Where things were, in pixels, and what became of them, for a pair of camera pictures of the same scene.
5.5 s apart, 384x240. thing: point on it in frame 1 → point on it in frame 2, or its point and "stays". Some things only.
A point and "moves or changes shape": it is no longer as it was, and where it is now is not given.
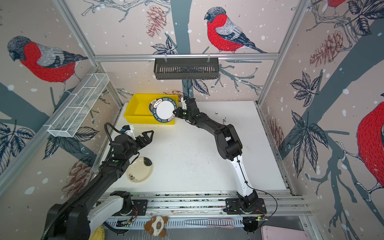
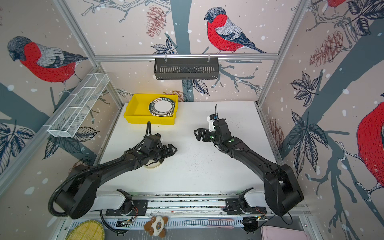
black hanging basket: [186, 68] stays
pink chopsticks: [204, 223] stays
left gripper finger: [142, 141] → [170, 152]
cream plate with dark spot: [140, 170] → [153, 164]
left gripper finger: [145, 135] → [172, 149]
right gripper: [181, 113] → [207, 131]
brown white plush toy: [156, 226] stays
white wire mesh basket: [78, 105] stays
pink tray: [273, 233] stays
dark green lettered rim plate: [162, 109] moves or changes shape
